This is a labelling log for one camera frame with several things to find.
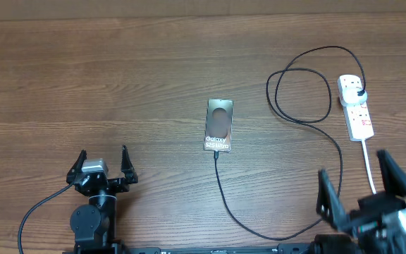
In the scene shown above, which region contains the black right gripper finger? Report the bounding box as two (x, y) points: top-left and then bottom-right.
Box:
(376, 150), (406, 198)
(316, 169), (350, 232)

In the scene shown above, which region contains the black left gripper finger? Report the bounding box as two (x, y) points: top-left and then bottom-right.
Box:
(66, 150), (87, 184)
(121, 145), (138, 184)

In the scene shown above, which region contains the Galaxy smartphone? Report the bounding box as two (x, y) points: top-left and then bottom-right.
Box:
(203, 99), (233, 152)

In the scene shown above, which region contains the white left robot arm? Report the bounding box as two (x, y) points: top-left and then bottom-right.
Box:
(66, 145), (138, 253)

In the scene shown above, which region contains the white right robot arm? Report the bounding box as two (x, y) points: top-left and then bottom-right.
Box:
(307, 150), (406, 254)

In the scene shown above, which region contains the white charger adapter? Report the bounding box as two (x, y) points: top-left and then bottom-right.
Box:
(340, 87), (368, 107)

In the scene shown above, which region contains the white power strip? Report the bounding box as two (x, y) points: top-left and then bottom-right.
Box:
(337, 75), (374, 141)

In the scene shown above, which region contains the white power strip cord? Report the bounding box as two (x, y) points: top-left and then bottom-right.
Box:
(360, 138), (378, 195)

